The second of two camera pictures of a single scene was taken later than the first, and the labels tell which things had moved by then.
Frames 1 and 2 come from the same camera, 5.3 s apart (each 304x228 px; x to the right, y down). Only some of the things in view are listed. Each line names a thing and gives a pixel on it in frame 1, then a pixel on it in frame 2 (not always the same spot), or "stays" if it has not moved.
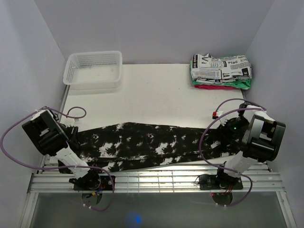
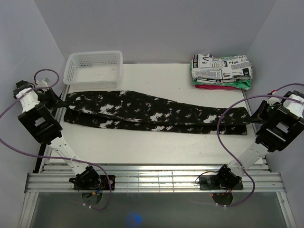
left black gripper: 72,137 -> 53,103
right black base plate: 211,182 stays
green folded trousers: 243,84 stays
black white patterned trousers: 111,146 -> 128,110
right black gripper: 225,134 -> 261,117
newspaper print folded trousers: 205,68 stays
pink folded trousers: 206,87 stays
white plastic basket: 92,70 stays
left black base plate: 106,184 stays
